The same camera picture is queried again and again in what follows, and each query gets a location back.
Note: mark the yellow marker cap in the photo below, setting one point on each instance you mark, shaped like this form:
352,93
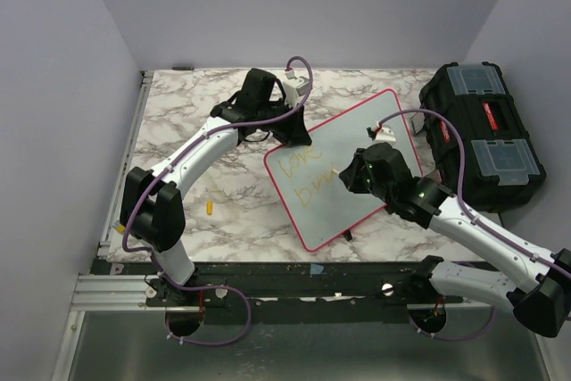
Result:
209,207

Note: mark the aluminium frame rail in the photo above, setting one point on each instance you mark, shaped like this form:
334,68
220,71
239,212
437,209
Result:
107,286

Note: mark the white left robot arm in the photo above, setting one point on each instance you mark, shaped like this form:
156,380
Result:
152,209

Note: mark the black toolbox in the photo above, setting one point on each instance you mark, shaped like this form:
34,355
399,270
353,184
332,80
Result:
477,138

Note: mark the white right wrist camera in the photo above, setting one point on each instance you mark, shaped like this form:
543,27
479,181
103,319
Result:
380,133

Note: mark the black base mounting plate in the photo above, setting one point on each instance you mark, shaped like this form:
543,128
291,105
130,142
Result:
282,293

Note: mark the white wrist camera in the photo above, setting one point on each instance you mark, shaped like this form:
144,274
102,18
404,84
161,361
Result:
296,88
380,133

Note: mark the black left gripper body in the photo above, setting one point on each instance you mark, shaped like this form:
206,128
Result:
268,112

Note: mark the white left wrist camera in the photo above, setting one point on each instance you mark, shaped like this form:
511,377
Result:
296,88

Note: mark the pink framed whiteboard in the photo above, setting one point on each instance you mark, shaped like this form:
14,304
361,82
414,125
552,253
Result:
315,199

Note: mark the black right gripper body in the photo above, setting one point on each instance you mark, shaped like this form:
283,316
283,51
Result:
359,178

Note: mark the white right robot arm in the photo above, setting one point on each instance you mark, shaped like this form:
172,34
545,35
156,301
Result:
529,281

